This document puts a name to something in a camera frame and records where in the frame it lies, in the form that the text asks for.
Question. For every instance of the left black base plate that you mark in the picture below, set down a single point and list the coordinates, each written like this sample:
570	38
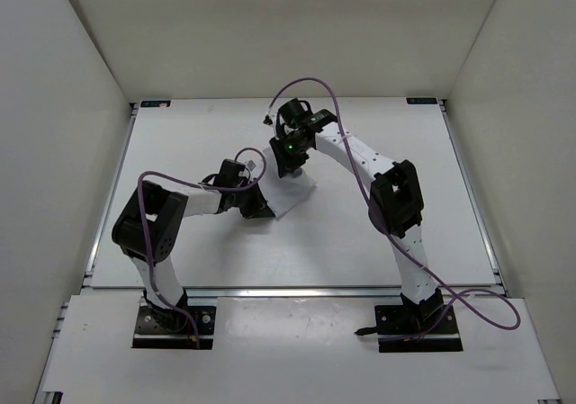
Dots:
162	329

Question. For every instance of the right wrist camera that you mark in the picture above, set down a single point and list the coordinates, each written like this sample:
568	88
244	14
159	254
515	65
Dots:
270	118

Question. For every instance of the blue corner label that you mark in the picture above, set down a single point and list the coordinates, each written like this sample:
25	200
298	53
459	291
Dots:
421	101
155	104

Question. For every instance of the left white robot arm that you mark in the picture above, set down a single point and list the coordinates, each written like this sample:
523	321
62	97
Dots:
148	226

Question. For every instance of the left blue corner label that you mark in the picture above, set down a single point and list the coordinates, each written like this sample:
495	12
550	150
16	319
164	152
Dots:
155	104

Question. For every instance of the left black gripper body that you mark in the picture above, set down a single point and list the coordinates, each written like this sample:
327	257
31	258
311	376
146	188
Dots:
247	199

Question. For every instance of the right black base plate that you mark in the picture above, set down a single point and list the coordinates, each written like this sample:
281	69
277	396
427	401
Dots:
397	332

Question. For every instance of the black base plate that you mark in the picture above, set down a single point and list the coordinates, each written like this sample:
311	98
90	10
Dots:
162	329
397	332

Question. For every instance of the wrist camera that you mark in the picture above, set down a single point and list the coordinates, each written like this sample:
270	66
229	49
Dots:
270	118
251	165

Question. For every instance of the right blue corner label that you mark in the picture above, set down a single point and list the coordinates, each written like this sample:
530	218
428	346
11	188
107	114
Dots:
421	101

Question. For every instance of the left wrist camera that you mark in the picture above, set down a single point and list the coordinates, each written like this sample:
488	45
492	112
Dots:
251	165

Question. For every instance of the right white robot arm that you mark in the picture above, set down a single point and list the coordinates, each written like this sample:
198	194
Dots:
391	189

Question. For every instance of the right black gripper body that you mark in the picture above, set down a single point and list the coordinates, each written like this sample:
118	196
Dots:
286	138

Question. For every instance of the white skirt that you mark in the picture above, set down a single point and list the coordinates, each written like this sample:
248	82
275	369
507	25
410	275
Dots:
282	194

